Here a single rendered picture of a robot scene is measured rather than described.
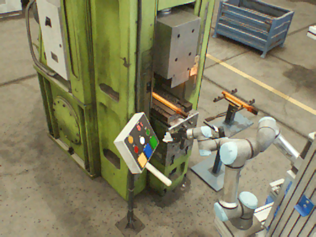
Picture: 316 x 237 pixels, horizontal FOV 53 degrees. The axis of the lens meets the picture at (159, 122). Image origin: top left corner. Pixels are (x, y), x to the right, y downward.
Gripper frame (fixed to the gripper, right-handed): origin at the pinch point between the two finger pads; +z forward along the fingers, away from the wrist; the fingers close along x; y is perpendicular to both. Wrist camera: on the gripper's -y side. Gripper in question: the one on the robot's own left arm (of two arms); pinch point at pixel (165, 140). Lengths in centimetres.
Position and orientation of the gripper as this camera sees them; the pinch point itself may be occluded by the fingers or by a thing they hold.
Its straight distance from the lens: 226.4
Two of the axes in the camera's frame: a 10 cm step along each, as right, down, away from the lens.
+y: -4.1, -8.1, -4.2
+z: -8.4, 1.5, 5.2
